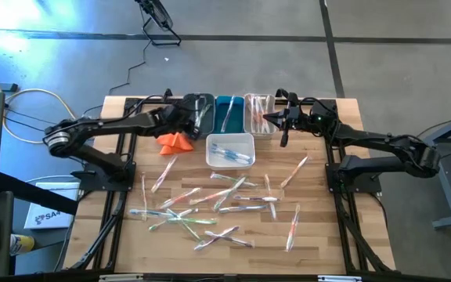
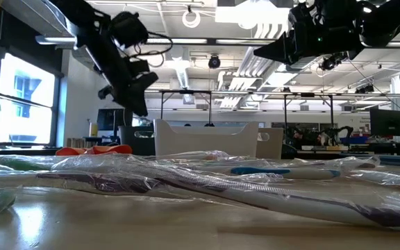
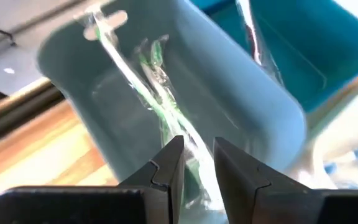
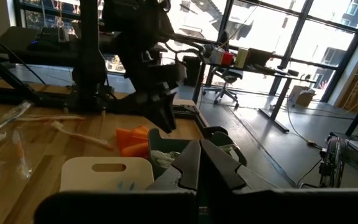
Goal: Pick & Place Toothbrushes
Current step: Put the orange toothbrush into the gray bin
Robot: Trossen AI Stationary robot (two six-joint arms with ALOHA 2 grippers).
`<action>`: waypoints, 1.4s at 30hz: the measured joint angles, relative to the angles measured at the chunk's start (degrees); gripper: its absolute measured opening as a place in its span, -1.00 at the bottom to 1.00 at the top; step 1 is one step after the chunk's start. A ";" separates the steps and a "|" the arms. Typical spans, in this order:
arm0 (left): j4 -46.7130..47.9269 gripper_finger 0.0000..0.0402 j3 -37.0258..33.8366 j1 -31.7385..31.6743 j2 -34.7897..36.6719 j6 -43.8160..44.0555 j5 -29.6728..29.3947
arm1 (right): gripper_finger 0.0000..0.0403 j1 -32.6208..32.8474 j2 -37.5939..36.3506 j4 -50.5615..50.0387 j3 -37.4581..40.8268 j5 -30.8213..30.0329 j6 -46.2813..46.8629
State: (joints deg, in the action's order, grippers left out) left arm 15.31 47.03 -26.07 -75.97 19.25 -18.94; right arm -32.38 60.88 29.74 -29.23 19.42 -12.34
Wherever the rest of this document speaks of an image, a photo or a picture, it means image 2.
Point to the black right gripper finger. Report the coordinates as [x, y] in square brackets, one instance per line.
[280, 50]

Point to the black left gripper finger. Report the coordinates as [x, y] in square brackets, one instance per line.
[106, 92]
[137, 97]

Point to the orange cloth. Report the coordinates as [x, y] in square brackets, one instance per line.
[92, 150]

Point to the purple toothbrush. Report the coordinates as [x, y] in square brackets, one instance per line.
[342, 163]
[116, 182]
[290, 205]

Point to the blue toothbrush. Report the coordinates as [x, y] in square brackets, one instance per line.
[259, 171]

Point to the orange toothbrush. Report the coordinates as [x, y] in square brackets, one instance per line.
[391, 178]

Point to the black background robot arm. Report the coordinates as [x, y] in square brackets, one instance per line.
[342, 130]

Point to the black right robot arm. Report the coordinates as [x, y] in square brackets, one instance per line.
[394, 21]

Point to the black computer monitor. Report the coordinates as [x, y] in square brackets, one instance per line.
[389, 123]
[109, 121]

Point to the yellow bottle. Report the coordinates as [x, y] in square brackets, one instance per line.
[93, 130]

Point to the slate grey plastic bin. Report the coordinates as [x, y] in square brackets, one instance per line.
[134, 142]

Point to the white plastic bin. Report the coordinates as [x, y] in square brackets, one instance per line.
[203, 139]

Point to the black overhead light beam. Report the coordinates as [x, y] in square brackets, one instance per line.
[193, 40]

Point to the translucent clear plastic bin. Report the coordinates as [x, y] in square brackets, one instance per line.
[273, 144]

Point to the blue background crate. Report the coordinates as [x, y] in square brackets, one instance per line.
[354, 140]

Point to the black ceiling-mounted camera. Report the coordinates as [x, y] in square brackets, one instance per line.
[214, 62]
[328, 64]

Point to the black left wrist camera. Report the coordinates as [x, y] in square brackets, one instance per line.
[128, 29]

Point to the black workstation frame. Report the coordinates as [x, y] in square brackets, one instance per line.
[307, 94]
[186, 92]

